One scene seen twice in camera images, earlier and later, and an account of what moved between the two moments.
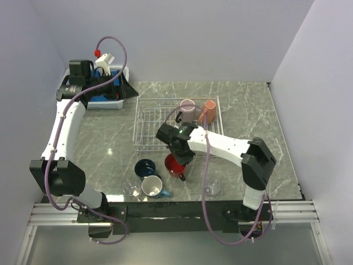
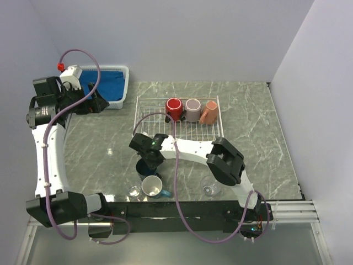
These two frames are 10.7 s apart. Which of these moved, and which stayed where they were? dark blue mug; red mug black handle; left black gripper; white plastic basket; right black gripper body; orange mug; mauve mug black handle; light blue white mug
Moved: red mug black handle; mauve mug black handle; right black gripper body; left black gripper
Stayed: white plastic basket; light blue white mug; dark blue mug; orange mug
